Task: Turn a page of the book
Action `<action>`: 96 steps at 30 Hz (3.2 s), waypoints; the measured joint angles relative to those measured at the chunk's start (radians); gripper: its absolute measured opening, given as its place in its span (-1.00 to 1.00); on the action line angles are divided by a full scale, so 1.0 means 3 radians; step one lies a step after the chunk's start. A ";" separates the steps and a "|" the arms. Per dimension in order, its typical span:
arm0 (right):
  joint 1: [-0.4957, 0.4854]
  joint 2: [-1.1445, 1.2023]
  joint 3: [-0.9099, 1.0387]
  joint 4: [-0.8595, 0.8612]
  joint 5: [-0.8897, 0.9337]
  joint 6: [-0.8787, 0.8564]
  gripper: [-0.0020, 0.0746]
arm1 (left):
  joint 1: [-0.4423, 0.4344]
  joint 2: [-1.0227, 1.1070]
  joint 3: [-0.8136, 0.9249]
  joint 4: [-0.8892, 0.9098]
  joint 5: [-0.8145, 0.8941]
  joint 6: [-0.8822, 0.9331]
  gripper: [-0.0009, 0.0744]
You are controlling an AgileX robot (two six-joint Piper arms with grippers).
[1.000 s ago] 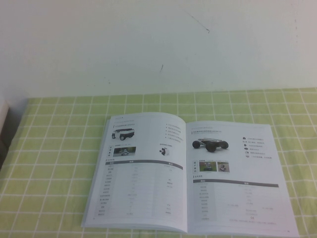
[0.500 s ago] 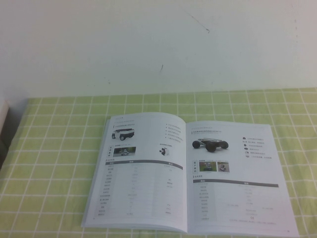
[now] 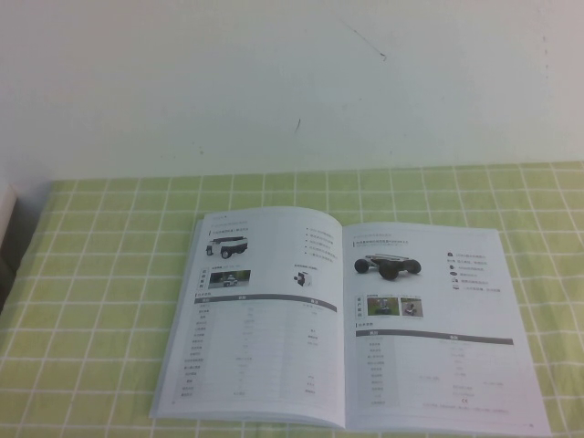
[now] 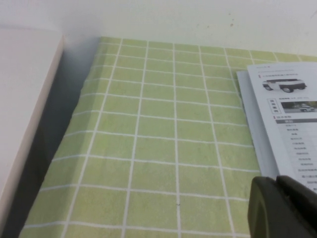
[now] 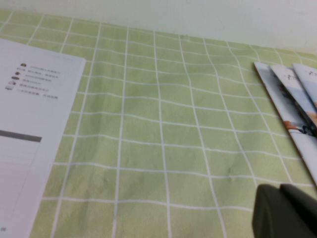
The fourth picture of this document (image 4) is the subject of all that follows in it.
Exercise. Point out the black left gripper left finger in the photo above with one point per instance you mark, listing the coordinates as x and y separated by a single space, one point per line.
267 213

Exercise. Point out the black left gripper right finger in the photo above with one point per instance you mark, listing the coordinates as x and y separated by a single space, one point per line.
299 196

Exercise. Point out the white manual book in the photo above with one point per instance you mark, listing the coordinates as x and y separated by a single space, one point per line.
284 119

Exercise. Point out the green checked tablecloth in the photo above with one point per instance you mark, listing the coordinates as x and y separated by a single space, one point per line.
161 136

